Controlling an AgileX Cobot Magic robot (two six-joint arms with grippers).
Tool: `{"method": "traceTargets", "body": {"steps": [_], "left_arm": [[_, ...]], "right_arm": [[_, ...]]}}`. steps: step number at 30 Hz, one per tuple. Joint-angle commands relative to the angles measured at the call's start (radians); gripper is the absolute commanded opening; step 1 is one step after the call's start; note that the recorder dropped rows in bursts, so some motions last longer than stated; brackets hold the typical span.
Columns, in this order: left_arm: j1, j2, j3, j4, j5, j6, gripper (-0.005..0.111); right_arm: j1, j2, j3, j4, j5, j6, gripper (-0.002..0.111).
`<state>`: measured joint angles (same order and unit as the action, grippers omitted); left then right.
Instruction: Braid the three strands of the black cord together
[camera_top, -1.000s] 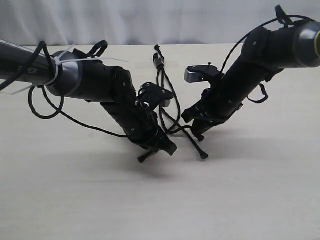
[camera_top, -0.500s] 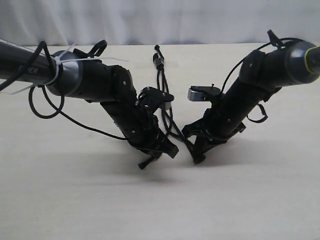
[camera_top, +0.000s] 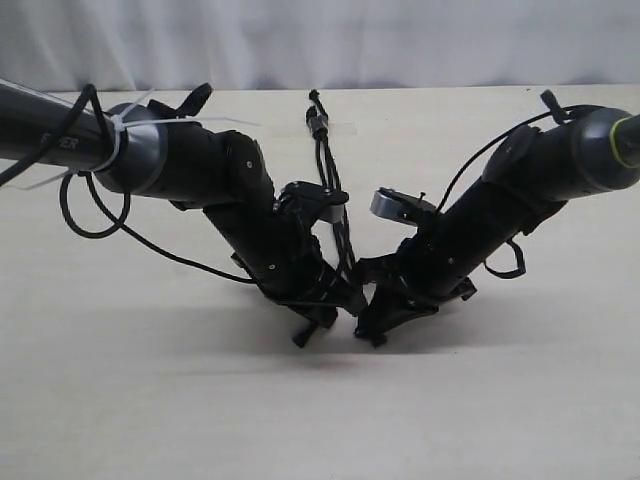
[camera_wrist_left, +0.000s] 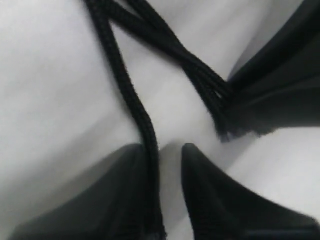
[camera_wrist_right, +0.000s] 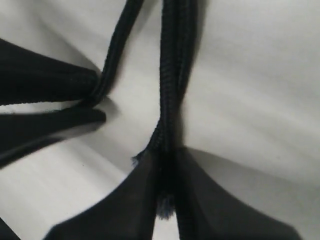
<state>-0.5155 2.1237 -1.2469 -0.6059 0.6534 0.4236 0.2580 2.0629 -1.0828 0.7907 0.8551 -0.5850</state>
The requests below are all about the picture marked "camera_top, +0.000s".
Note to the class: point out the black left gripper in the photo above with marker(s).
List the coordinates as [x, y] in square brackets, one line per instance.
[317, 294]

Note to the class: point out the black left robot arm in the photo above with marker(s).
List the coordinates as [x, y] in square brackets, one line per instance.
[223, 175]

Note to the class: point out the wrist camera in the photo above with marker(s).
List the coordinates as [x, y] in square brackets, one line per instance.
[392, 205]
[313, 202]

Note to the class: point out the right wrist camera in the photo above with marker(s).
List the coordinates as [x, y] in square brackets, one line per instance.
[392, 205]

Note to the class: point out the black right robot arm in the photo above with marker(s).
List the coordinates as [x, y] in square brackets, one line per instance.
[529, 178]

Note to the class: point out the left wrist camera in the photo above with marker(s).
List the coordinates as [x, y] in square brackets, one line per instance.
[313, 202]

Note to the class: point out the white backdrop curtain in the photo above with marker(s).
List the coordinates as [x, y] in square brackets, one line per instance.
[246, 45]

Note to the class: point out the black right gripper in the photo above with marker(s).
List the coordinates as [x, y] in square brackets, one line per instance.
[394, 303]

